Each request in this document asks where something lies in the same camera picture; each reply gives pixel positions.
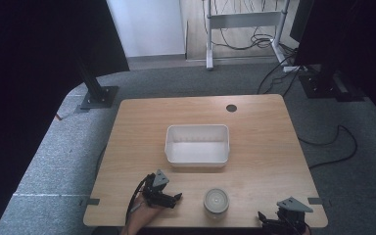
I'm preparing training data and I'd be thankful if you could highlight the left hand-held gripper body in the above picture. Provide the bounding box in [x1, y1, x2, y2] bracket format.
[141, 168, 174, 209]

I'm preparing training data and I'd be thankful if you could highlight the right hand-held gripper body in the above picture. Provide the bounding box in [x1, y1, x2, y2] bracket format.
[275, 196, 314, 235]

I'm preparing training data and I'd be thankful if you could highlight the person's left hand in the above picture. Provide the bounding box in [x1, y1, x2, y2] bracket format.
[124, 194, 165, 235]

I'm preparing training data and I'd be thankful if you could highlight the round grey lidded jar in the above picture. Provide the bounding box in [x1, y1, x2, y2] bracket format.
[203, 187, 230, 219]

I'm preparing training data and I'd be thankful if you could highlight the white plastic bin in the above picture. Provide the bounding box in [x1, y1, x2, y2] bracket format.
[164, 123, 231, 168]

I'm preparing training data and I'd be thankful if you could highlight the black metal stand with base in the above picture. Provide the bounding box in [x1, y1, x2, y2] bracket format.
[73, 48, 120, 111]

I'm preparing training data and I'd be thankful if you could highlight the white power strip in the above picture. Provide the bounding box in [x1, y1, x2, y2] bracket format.
[282, 65, 308, 73]

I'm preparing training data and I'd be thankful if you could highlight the black curtain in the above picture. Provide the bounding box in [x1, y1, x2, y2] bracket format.
[0, 0, 131, 235]

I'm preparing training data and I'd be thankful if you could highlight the black monitor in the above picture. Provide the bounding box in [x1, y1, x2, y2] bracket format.
[289, 0, 316, 44]

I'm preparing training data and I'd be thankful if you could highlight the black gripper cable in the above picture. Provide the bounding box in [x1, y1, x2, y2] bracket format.
[124, 173, 153, 226]

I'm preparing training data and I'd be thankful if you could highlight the black floor cable loop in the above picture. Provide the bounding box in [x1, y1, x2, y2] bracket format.
[297, 124, 359, 170]

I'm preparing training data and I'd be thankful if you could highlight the black stand base plate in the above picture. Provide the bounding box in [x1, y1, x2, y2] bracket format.
[298, 71, 366, 103]

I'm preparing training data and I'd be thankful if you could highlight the black cable to power strip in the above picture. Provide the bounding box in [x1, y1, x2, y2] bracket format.
[256, 48, 303, 98]

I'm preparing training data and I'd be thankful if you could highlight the bundle of black cables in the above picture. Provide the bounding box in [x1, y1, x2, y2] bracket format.
[211, 0, 288, 51]

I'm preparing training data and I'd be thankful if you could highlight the white metal desk frame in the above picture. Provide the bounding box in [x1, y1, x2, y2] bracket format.
[203, 0, 292, 71]

